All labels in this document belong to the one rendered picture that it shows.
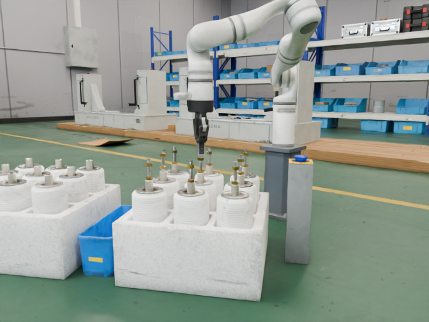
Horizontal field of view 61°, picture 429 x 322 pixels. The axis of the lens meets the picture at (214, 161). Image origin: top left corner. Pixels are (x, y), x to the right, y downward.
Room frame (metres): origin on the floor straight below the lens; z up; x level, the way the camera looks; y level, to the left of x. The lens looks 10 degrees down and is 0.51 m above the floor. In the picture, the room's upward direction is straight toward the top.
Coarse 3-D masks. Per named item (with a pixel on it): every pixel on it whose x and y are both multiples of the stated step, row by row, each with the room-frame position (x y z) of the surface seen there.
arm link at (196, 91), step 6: (192, 84) 1.03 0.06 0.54; (198, 84) 1.02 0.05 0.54; (204, 84) 1.03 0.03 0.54; (210, 84) 1.04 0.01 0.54; (192, 90) 1.03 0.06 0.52; (198, 90) 1.02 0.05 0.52; (204, 90) 1.02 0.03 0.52; (210, 90) 1.03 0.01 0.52; (174, 96) 1.04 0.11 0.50; (180, 96) 1.00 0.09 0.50; (186, 96) 1.02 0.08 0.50; (192, 96) 1.03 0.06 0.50; (198, 96) 1.02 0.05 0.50; (204, 96) 1.02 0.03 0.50; (210, 96) 1.03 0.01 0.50
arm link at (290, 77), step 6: (294, 66) 1.48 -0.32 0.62; (288, 72) 1.47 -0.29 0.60; (294, 72) 1.47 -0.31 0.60; (282, 78) 1.47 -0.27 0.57; (288, 78) 1.47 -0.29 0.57; (294, 78) 1.47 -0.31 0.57; (282, 84) 1.48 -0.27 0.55; (288, 84) 1.48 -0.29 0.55; (294, 84) 1.47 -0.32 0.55; (288, 90) 1.52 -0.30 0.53; (294, 90) 1.47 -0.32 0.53; (276, 96) 1.51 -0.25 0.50; (282, 96) 1.48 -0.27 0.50; (288, 96) 1.47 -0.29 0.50; (294, 96) 1.47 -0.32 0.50; (276, 102) 1.49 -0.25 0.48; (282, 102) 1.47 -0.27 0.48; (288, 102) 1.47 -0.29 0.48; (294, 102) 1.48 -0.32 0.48
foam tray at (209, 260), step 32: (128, 224) 0.90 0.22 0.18; (160, 224) 0.89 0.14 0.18; (256, 224) 0.89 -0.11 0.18; (128, 256) 0.90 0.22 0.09; (160, 256) 0.88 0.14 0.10; (192, 256) 0.86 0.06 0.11; (224, 256) 0.85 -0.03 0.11; (256, 256) 0.83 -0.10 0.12; (160, 288) 0.88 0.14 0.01; (192, 288) 0.86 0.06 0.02; (224, 288) 0.85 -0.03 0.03; (256, 288) 0.83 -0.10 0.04
